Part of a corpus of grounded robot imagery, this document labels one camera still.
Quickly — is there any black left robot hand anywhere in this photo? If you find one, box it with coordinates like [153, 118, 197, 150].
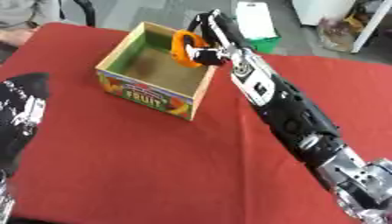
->
[0, 72, 53, 173]

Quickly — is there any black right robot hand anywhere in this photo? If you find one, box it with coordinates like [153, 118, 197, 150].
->
[185, 9, 255, 67]

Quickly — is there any orange ring-shaped toy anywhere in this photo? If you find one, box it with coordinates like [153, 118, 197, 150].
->
[170, 29, 212, 69]

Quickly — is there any cardboard box with green inside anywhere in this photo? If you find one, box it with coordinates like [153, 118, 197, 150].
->
[94, 21, 220, 122]

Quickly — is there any green bin with white lid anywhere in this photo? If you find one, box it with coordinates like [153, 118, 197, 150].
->
[234, 1, 284, 54]

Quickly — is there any person's hand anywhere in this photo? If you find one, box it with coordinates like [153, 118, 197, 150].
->
[0, 27, 40, 48]

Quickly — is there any person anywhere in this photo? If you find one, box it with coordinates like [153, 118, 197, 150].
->
[0, 0, 61, 47]

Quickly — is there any white cabinet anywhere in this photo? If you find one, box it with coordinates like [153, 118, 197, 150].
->
[290, 0, 357, 26]

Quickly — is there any black chair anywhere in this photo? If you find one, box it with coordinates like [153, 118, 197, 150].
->
[56, 0, 98, 28]

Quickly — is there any clear plastic bag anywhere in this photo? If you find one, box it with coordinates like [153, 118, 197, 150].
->
[317, 16, 361, 53]

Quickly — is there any white table leg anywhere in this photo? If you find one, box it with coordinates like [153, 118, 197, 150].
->
[349, 0, 392, 54]

